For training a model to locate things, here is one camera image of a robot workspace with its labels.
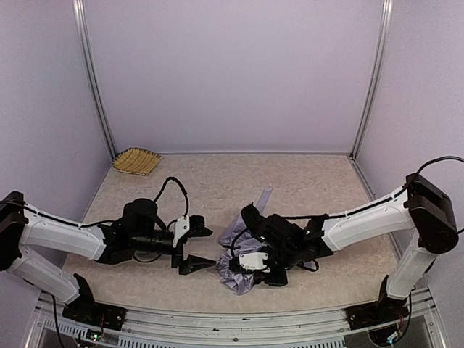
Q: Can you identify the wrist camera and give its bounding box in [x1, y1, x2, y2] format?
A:
[229, 252, 270, 273]
[173, 215, 190, 248]

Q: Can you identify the yellow woven mat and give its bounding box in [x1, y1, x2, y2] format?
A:
[112, 147, 162, 176]

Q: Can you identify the lilac folding umbrella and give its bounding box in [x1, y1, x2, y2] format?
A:
[215, 186, 275, 297]

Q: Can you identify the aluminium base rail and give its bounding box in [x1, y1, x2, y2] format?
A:
[25, 286, 447, 348]

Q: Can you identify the left aluminium corner post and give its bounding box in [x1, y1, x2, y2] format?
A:
[72, 0, 117, 160]

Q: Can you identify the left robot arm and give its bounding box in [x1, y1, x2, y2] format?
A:
[1, 191, 215, 331]

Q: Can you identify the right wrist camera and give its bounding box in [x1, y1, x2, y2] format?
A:
[229, 252, 270, 273]

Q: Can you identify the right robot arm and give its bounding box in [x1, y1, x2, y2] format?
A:
[230, 173, 459, 330]

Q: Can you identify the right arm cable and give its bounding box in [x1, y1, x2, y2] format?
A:
[275, 155, 464, 235]

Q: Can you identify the aluminium corner post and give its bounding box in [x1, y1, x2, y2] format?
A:
[349, 0, 394, 162]
[72, 0, 117, 160]

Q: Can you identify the right aluminium corner post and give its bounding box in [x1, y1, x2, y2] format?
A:
[349, 0, 394, 162]

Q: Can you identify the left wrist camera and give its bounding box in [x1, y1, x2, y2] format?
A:
[173, 215, 190, 248]

